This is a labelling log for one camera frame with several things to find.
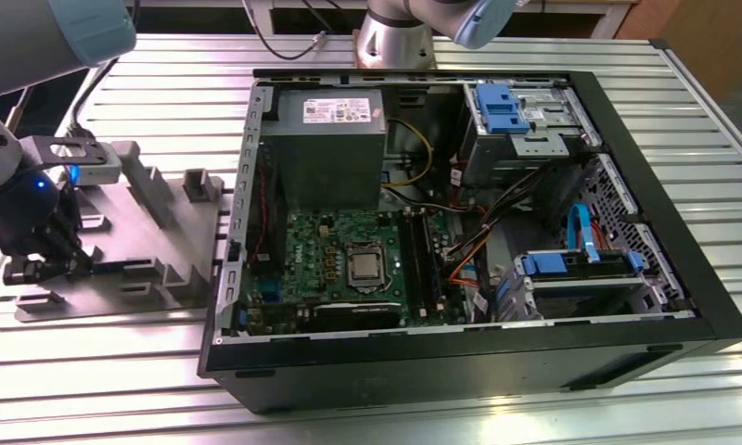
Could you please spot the metal drive cage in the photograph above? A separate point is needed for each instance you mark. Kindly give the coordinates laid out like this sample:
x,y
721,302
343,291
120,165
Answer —
x,y
531,146

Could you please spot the silver CPU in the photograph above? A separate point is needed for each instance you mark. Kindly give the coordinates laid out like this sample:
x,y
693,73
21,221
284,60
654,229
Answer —
x,y
364,265

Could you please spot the black graphics card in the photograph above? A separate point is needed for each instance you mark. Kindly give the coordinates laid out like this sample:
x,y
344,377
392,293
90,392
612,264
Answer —
x,y
355,311

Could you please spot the wooden cabinet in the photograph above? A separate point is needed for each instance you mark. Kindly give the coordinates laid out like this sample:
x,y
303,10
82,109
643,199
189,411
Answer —
x,y
717,37

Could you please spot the white power connector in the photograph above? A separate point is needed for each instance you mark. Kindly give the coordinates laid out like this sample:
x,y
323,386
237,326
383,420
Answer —
x,y
448,252

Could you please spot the green motherboard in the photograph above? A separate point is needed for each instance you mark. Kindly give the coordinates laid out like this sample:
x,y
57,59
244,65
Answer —
x,y
315,241

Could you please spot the black open PC case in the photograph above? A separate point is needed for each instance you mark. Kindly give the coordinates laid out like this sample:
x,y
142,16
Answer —
x,y
408,371

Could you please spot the blue plastic drive latch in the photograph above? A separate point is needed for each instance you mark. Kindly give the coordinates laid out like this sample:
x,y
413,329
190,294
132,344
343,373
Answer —
x,y
494,98
508,124

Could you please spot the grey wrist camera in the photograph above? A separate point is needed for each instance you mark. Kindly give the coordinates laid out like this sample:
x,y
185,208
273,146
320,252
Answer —
x,y
98,174

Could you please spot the black RAM slot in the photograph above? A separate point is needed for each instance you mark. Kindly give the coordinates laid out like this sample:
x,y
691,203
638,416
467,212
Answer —
x,y
412,259
425,259

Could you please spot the grey power supply unit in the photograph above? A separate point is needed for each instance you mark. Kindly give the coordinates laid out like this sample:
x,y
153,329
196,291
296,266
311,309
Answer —
x,y
327,162

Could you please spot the grey parts rack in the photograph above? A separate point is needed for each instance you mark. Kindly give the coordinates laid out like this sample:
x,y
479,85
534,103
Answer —
x,y
160,222

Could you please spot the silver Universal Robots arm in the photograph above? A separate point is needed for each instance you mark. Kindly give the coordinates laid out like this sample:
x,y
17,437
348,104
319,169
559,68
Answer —
x,y
37,37

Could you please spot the hard disk in blue carrier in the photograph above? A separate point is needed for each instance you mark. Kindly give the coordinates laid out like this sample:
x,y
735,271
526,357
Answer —
x,y
584,269

